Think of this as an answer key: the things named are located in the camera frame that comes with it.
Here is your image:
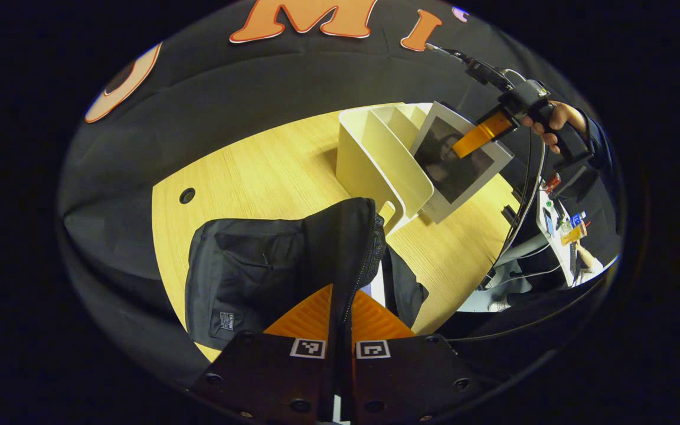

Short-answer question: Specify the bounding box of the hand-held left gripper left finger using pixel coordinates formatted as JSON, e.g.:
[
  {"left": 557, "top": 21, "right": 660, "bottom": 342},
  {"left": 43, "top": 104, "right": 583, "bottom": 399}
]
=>
[{"left": 189, "top": 285, "right": 336, "bottom": 423}]

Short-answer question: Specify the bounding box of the cluttered white desk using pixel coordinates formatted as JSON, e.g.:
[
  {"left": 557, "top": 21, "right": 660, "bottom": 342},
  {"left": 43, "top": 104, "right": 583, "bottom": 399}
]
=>
[{"left": 536, "top": 177, "right": 591, "bottom": 287}]

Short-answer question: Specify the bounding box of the cream bookshelf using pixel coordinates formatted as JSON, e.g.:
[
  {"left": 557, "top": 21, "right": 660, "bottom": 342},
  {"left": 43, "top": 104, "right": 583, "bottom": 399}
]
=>
[{"left": 336, "top": 103, "right": 435, "bottom": 237}]

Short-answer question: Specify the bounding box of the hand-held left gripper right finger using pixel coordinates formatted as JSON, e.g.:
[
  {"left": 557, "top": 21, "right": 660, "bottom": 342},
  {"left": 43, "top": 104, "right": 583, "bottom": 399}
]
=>
[{"left": 343, "top": 289, "right": 483, "bottom": 423}]

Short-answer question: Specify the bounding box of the portrait cover book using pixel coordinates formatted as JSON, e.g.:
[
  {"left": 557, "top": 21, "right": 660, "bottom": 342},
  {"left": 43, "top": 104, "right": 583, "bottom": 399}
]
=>
[{"left": 410, "top": 102, "right": 515, "bottom": 224}]

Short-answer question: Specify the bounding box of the black cable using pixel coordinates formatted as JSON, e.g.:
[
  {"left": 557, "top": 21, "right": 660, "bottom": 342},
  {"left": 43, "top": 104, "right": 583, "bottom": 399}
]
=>
[
  {"left": 440, "top": 272, "right": 612, "bottom": 343},
  {"left": 482, "top": 136, "right": 548, "bottom": 290}
]

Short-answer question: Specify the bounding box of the black schoolbag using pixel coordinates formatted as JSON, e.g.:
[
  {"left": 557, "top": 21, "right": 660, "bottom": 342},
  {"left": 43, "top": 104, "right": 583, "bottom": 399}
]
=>
[{"left": 185, "top": 197, "right": 429, "bottom": 350}]

